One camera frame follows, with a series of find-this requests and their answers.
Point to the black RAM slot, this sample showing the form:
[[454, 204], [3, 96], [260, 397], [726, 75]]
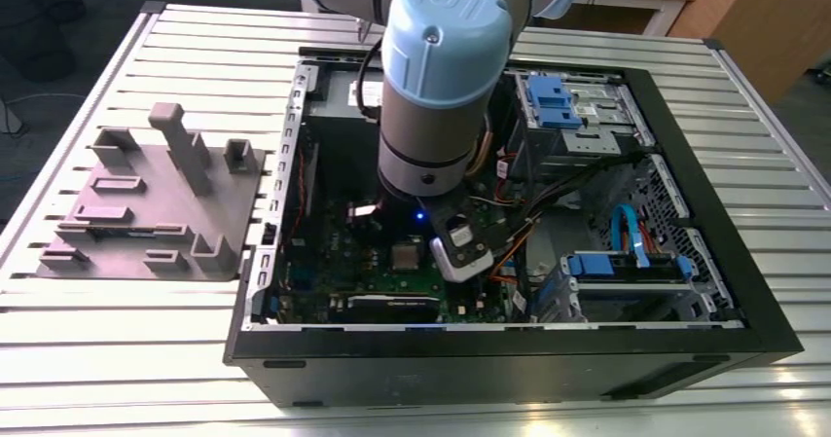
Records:
[[474, 295], [464, 295], [455, 295]]

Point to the grey power supply unit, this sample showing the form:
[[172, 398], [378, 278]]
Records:
[[338, 150]]

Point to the silver camera with label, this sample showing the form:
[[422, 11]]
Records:
[[464, 262]]

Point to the black graphics card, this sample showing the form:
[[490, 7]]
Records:
[[390, 308]]

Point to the blue VGA port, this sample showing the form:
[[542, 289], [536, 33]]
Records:
[[274, 308]]

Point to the grey metal drive cage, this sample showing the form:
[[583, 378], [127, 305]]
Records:
[[584, 150]]

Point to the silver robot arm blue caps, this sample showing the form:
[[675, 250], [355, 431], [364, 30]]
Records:
[[428, 116]]

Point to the grey parts rack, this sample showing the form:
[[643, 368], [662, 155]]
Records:
[[162, 203]]

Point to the green motherboard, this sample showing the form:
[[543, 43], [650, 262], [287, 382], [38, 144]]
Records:
[[351, 271]]

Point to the dark office chair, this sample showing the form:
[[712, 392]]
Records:
[[46, 43]]

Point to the blue drive carrier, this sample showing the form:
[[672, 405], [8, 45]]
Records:
[[552, 96]]

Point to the brown wooden cabinet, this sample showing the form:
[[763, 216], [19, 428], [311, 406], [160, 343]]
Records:
[[766, 18]]

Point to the metal disk bay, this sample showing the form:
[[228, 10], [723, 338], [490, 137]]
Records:
[[623, 305]]

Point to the hard disk in blue carrier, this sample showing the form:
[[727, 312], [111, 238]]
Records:
[[594, 265]]

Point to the black PC case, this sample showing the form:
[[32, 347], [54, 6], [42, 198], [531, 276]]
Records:
[[454, 359]]

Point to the silver square CPU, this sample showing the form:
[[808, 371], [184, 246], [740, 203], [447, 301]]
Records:
[[407, 256]]

